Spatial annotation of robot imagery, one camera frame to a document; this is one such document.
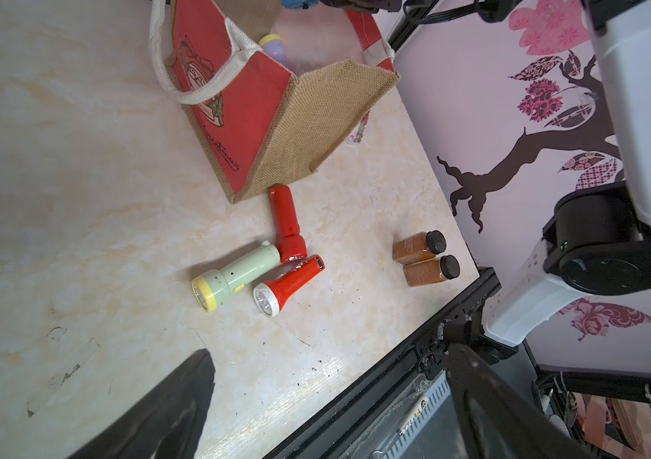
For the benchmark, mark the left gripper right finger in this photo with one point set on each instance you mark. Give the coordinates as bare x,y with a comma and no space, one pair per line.
495,422

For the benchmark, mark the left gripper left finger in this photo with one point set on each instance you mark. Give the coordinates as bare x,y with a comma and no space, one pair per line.
167,422

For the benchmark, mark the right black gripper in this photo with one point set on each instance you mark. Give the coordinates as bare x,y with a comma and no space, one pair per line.
365,6

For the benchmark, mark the purple flashlight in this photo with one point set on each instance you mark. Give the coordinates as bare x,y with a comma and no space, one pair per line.
273,46

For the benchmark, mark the light green flashlight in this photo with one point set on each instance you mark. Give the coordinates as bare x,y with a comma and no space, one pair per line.
213,289

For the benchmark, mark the brown jute tote bag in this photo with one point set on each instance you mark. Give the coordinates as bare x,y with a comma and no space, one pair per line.
259,123

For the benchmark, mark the red flashlight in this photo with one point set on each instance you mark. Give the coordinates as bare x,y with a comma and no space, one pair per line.
290,243
271,296

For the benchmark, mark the blue flashlight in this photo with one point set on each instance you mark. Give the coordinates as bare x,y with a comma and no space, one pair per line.
299,5

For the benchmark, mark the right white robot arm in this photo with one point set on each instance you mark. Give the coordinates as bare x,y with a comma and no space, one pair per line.
590,86

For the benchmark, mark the spice jar black lid rear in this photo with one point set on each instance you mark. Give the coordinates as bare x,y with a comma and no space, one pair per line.
419,247

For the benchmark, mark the grey slotted cable duct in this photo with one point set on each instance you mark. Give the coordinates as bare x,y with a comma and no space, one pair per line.
426,399

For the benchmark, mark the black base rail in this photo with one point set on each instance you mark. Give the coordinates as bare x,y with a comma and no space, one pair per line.
334,428

